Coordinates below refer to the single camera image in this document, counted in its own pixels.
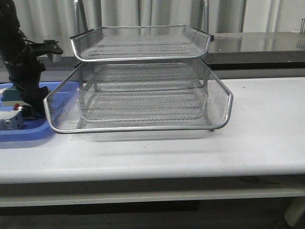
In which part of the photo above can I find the white circuit breaker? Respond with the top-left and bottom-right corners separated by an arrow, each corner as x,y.
0,110 -> 24,131

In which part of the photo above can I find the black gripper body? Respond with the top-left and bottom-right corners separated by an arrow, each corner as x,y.
4,45 -> 46,98

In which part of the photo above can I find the grey stone counter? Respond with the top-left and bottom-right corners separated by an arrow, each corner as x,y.
35,32 -> 305,71

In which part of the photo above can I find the blue plastic tray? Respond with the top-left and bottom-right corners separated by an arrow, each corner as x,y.
0,81 -> 78,142

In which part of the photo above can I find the red emergency stop push button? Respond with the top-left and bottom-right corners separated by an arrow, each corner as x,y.
13,103 -> 46,119

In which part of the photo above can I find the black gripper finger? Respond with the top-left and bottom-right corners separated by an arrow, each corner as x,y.
21,86 -> 49,118

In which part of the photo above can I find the silver mesh tray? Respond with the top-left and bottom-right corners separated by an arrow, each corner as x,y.
71,25 -> 212,62
44,58 -> 233,134

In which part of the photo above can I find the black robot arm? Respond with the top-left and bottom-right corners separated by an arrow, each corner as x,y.
0,0 -> 48,118

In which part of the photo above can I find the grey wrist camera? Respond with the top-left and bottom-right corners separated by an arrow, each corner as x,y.
43,40 -> 63,62

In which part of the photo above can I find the silver wire rack frame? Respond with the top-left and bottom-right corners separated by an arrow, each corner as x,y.
72,0 -> 216,132

